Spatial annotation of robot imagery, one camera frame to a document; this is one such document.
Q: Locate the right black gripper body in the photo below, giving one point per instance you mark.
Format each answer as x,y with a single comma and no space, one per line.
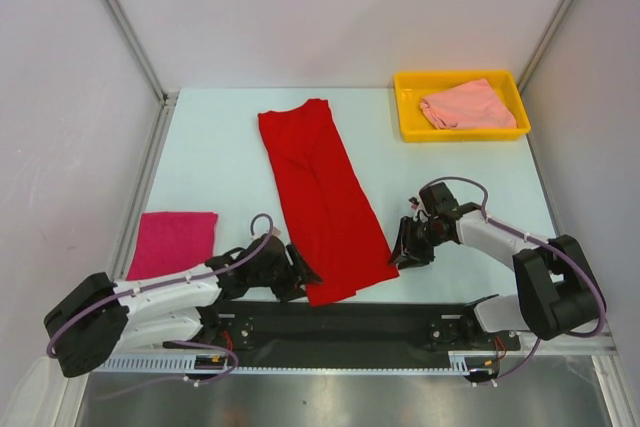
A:
424,236

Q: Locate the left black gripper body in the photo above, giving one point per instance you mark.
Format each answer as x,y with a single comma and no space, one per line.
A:
282,277

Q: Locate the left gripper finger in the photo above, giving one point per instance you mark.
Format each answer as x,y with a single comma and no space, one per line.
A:
291,292
302,269

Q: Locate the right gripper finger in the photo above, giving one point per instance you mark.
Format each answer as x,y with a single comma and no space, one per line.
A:
414,262
400,254

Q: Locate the red t shirt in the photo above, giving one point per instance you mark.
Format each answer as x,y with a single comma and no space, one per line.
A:
327,214

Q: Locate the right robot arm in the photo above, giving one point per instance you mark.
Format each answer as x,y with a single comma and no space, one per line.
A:
556,291

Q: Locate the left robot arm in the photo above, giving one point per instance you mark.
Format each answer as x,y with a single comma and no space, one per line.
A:
101,317

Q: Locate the folded magenta t shirt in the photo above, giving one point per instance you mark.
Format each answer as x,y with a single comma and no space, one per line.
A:
171,242

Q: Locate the pink t shirt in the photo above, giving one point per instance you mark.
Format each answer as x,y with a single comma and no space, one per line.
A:
469,106

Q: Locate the yellow plastic bin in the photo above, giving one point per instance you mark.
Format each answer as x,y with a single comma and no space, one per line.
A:
411,87

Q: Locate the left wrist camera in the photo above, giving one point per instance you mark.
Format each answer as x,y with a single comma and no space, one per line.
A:
274,232

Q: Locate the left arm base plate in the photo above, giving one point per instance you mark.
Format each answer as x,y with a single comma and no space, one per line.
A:
235,329

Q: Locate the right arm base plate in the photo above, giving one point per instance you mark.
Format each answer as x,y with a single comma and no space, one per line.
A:
463,332

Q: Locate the right cable duct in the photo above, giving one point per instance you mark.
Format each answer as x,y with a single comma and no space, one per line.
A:
474,361

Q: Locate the cable duct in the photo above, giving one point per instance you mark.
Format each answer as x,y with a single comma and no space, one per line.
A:
172,362
474,361

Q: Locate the left cable duct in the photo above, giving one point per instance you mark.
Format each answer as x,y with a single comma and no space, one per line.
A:
172,362

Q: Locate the left aluminium corner post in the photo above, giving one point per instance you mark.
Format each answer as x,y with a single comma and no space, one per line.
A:
133,44

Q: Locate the aluminium corner post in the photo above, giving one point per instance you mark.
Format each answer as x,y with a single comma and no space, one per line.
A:
550,31
133,44

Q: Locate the aluminium frame rail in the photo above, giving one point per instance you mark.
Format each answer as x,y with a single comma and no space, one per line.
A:
602,344

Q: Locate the right aluminium corner post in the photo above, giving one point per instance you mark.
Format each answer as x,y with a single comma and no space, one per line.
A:
550,31

